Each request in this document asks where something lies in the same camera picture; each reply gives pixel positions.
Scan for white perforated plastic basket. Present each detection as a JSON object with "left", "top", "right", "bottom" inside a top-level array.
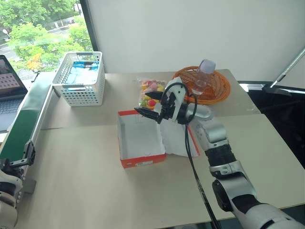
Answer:
[{"left": 51, "top": 51, "right": 106, "bottom": 107}]

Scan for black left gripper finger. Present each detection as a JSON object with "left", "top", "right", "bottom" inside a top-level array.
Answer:
[{"left": 9, "top": 159, "right": 32, "bottom": 167}]

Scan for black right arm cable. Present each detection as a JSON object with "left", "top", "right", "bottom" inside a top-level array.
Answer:
[{"left": 163, "top": 83, "right": 220, "bottom": 229}]

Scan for orange wire basket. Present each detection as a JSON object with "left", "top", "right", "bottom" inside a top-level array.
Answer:
[{"left": 173, "top": 66, "right": 231, "bottom": 105}]

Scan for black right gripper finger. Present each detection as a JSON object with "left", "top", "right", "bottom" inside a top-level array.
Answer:
[
  {"left": 145, "top": 91, "right": 164, "bottom": 100},
  {"left": 134, "top": 107, "right": 161, "bottom": 124}
]

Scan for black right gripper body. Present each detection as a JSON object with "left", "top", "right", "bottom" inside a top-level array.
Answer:
[{"left": 157, "top": 92, "right": 177, "bottom": 125}]

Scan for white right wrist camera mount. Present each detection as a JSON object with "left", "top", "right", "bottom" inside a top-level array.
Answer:
[{"left": 164, "top": 80, "right": 189, "bottom": 124}]

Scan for silver pole with black base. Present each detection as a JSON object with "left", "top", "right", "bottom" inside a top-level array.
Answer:
[{"left": 261, "top": 47, "right": 305, "bottom": 96}]

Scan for black desk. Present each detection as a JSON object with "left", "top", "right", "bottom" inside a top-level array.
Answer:
[{"left": 238, "top": 81, "right": 305, "bottom": 177}]

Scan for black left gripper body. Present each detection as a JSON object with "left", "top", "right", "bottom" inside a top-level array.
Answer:
[{"left": 0, "top": 159, "right": 15, "bottom": 178}]

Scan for clear bottle with purple cap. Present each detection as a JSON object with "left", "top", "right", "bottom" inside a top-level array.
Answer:
[{"left": 190, "top": 59, "right": 217, "bottom": 96}]

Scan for red and white cardboard box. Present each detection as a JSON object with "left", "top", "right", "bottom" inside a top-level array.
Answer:
[{"left": 117, "top": 110, "right": 201, "bottom": 169}]

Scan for dark window frame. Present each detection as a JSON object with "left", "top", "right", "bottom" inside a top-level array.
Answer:
[{"left": 79, "top": 0, "right": 100, "bottom": 52}]

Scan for green conveyor belt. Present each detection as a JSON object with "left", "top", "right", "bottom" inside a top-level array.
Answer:
[{"left": 0, "top": 71, "right": 61, "bottom": 184}]

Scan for blue foil packets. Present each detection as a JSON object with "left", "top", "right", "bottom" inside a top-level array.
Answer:
[{"left": 63, "top": 61, "right": 100, "bottom": 91}]

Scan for clear bag of toy fruit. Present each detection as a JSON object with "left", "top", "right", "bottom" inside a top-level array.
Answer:
[{"left": 137, "top": 76, "right": 167, "bottom": 111}]

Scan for grey laptop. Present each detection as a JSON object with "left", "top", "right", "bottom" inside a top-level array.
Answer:
[{"left": 0, "top": 54, "right": 29, "bottom": 132}]

